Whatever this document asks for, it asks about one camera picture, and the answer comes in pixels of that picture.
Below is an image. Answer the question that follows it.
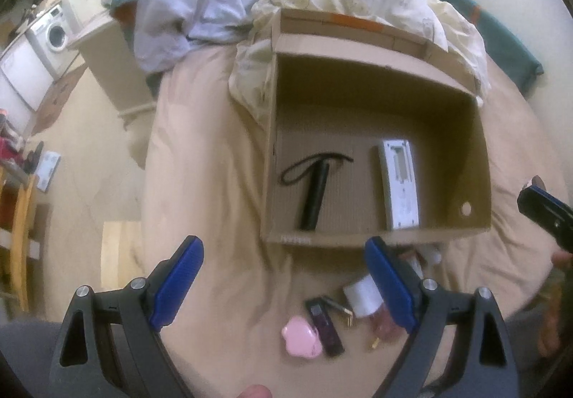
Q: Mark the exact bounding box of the teal pillow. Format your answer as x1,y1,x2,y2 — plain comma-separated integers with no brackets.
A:
429,0,544,99

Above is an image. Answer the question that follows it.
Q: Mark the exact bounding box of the person's right forearm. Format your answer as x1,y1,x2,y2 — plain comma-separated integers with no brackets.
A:
535,266,573,358

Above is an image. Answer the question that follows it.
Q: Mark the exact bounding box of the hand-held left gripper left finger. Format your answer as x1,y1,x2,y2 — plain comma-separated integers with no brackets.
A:
48,236,205,398

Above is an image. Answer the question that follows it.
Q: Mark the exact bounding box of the white remote control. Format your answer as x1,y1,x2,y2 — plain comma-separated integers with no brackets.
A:
375,138,422,231

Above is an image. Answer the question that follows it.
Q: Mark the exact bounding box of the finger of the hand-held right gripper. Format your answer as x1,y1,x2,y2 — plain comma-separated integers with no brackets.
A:
516,176,573,253

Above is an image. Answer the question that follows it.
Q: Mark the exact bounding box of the person's grey trouser leg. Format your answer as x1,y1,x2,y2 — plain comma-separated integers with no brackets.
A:
0,320,59,398

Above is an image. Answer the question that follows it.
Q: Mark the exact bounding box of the bathroom scale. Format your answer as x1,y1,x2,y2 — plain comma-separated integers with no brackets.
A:
35,152,62,193

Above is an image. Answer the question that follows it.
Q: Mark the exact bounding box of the white cabinet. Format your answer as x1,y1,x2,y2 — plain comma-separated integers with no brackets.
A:
0,40,50,112

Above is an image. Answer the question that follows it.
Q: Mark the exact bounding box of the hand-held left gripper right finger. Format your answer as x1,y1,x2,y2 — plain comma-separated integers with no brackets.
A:
363,237,520,398

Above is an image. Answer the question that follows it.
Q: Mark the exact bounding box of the black flashlight with strap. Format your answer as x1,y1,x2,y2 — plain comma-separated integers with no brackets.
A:
281,152,354,232

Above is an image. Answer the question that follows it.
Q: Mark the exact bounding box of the black slim electronic device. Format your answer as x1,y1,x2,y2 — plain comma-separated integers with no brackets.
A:
305,297,345,358

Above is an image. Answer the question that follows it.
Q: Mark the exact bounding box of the pink perfume bottle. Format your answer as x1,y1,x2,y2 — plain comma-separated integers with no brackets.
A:
367,299,410,351

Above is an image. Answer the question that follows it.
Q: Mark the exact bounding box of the person's left hand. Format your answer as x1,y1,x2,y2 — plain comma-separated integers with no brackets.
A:
235,384,274,398

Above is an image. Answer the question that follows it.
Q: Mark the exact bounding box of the white wall charger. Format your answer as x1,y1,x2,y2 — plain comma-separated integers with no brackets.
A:
342,275,383,318

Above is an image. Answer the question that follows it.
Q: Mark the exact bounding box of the wooden chair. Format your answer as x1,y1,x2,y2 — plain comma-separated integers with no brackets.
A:
0,165,41,313

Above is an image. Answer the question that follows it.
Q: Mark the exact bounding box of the red clutter pile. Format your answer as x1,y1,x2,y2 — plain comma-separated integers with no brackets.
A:
0,109,28,166

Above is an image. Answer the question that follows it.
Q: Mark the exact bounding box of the white washing machine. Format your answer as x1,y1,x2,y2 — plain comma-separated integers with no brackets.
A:
24,4,83,81

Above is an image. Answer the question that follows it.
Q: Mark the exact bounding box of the white nightstand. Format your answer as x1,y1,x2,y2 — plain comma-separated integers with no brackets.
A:
67,13,157,130

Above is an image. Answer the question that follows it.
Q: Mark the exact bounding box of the pink clamshell case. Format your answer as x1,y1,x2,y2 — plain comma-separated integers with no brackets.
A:
281,316,323,358

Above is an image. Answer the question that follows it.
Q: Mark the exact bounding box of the cardboard box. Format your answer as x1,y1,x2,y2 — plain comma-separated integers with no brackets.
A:
260,8,492,249

